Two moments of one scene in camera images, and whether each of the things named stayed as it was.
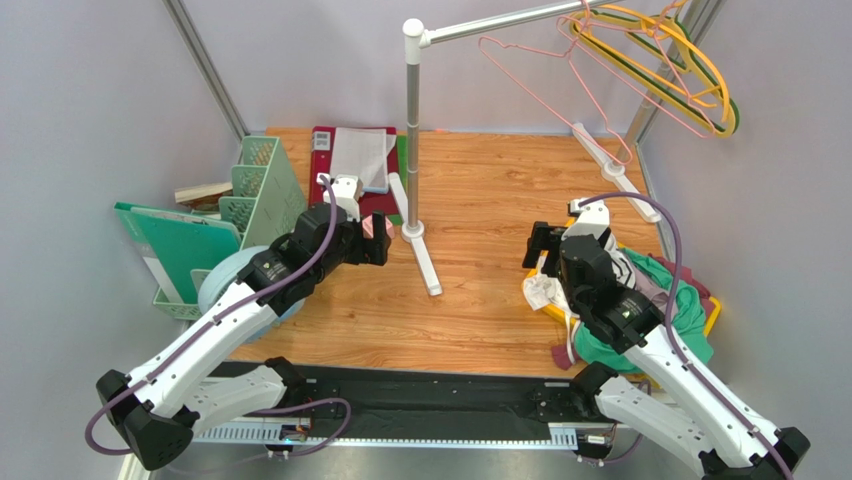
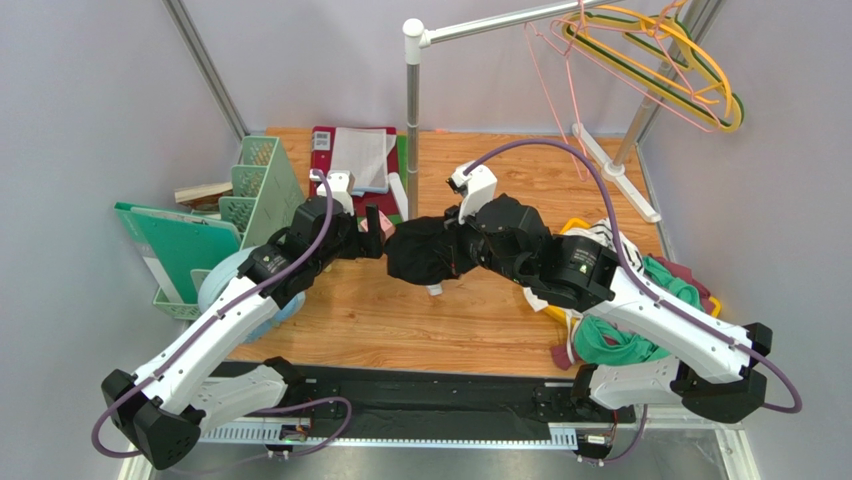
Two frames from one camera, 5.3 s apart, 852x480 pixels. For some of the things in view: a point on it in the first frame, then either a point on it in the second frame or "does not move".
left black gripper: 381,242 does not move
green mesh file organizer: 266,198 does not move
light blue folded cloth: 363,152 does not move
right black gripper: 544,245 → 462,242
